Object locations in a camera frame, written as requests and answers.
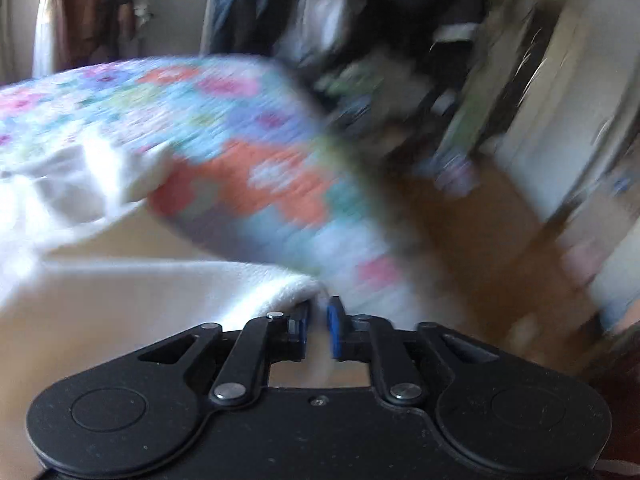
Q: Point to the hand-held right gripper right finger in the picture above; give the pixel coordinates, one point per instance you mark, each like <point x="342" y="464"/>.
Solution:
<point x="334" y="330"/>

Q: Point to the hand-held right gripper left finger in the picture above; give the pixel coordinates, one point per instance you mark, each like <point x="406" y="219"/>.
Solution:
<point x="300" y="331"/>

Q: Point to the white cloth garment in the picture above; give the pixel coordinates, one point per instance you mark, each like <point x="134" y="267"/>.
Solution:
<point x="100" y="240"/>

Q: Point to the pile of dark clothes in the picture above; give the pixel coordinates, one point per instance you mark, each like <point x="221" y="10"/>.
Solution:
<point x="360" y="35"/>

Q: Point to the hanging clothes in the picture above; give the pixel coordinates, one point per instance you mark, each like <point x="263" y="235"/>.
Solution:
<point x="85" y="15"/>

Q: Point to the floral quilted blanket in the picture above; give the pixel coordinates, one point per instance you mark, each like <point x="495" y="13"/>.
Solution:
<point x="240" y="170"/>

